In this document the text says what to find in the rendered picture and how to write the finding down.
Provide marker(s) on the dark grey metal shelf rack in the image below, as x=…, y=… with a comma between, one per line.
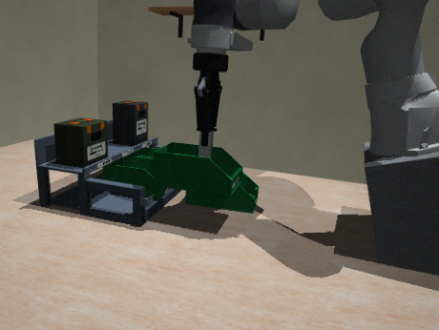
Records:
x=80, y=196

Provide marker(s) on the green bin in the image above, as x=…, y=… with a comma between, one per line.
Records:
x=131, y=170
x=179, y=166
x=240, y=201
x=145, y=152

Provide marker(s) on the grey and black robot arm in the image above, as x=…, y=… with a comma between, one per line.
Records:
x=404, y=113

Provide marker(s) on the black storage case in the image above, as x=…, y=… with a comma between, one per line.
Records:
x=130, y=122

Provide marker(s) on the dark green tool case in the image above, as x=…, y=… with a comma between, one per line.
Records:
x=80, y=143

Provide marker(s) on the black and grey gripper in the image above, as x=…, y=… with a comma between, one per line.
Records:
x=209, y=65

